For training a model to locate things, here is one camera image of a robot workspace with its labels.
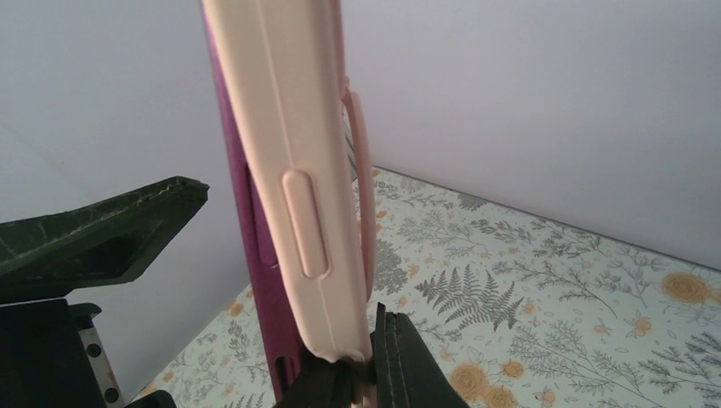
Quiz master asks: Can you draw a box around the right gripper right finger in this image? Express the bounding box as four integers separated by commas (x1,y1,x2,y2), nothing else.
275,303,468,408

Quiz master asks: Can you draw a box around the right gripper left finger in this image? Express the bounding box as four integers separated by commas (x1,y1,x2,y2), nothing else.
1,176,209,304

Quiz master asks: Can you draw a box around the black phone pink case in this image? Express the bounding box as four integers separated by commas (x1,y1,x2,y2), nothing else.
204,18,306,400

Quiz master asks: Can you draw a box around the floral patterned mat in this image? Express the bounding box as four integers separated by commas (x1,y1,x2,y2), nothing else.
132,166,721,408

